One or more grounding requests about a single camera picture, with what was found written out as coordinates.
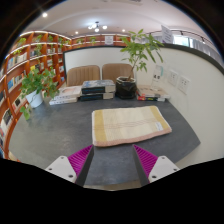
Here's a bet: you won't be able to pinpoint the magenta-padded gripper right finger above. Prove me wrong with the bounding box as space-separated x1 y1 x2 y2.
132 144 181 187

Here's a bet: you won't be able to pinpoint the black ceiling chandelier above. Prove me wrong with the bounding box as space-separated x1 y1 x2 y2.
87 21 109 33

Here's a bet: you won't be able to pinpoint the clear acrylic sign card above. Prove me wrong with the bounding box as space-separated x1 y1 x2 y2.
151 64 165 90

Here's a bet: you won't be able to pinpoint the leafy plant in white pot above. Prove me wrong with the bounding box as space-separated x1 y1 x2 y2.
18 66 60 121

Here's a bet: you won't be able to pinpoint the white wall socket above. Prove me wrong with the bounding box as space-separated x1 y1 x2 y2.
177 75 192 95
167 69 180 87

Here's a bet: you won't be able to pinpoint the beige cover book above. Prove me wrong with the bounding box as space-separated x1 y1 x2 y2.
136 84 170 99

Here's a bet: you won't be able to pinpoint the thick dark cover book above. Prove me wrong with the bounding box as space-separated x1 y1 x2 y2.
78 91 116 102
81 79 117 95

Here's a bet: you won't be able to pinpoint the white pink cover book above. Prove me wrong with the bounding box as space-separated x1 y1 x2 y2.
54 85 83 100

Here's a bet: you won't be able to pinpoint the cream yellow striped towel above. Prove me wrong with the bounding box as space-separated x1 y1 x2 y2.
91 105 173 148

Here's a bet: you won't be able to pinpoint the white purple sign board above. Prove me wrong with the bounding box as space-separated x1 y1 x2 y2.
160 24 175 45

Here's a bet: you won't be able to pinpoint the white flat book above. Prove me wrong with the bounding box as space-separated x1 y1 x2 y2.
48 96 79 106

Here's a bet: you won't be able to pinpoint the small tree in black pot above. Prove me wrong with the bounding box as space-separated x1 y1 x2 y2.
115 28 165 100

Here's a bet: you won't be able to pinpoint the black track spotlights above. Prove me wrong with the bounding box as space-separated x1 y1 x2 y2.
179 30 207 44

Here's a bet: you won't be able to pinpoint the orange wooden bookshelf unit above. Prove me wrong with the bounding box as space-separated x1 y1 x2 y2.
0 30 132 161

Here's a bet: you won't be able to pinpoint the red black spine book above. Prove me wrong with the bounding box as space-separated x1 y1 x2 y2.
136 94 167 103

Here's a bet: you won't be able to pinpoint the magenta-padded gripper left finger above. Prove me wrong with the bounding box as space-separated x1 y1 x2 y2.
44 144 95 187

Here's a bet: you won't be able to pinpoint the white sheer curtain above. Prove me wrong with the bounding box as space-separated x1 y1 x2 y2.
189 36 223 65

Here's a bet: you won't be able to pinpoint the tan ribbed chair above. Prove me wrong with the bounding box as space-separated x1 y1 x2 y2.
66 64 101 88
101 62 135 84

